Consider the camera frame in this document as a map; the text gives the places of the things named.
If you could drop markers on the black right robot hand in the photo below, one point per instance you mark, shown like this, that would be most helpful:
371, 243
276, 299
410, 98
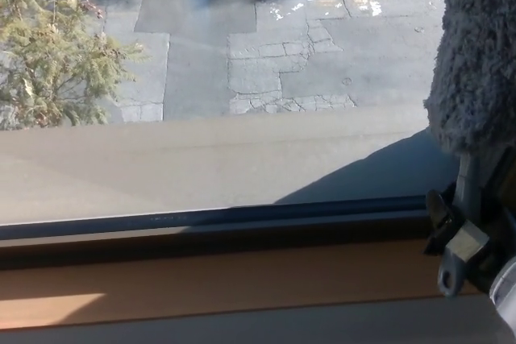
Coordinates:
441, 215

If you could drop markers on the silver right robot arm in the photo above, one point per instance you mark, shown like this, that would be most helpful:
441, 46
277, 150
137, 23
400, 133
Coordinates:
504, 291

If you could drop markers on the wooden window sill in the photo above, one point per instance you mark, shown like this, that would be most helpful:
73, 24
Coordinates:
242, 283

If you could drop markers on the green conifer tree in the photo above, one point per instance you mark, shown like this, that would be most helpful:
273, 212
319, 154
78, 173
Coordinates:
44, 54

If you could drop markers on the dark brown window frame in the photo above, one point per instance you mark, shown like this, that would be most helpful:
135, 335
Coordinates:
201, 239

